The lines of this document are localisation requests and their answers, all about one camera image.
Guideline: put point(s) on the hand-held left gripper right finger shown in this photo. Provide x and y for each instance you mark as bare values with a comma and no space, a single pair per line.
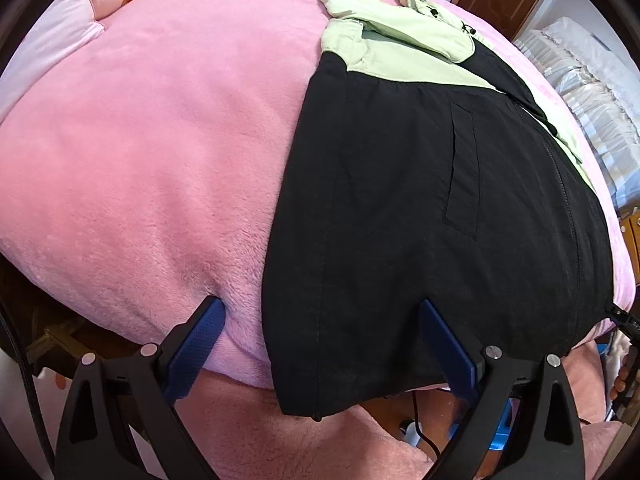
450,357

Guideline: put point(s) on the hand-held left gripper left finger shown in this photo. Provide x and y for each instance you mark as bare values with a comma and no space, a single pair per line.
197,347

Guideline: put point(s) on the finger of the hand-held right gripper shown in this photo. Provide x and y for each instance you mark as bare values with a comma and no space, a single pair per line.
625,322

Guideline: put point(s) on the green and black hooded jacket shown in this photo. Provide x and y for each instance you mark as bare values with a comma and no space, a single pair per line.
410,210

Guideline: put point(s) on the person's right hand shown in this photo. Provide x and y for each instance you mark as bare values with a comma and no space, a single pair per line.
621,377

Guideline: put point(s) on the wooden drawer cabinet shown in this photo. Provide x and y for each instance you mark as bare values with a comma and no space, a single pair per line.
632,232

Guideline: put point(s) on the pink plush bed blanket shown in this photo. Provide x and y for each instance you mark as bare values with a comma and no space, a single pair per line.
150,135

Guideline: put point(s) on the white lace cloth covered furniture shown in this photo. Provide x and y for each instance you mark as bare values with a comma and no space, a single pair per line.
590,80

